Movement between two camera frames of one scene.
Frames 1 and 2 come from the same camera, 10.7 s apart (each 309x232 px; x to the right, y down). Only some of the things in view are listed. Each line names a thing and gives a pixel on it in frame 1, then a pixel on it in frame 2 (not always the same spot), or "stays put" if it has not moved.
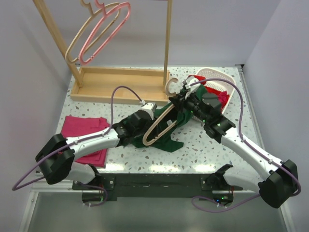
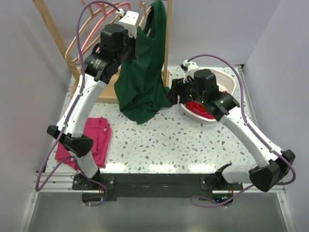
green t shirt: (161, 133) to (140, 82)
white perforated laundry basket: (219, 85) stays put
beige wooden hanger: (167, 87) to (146, 12)
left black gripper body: (139, 132) to (129, 50)
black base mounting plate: (153, 185) stays put
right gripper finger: (178, 103) to (177, 88)
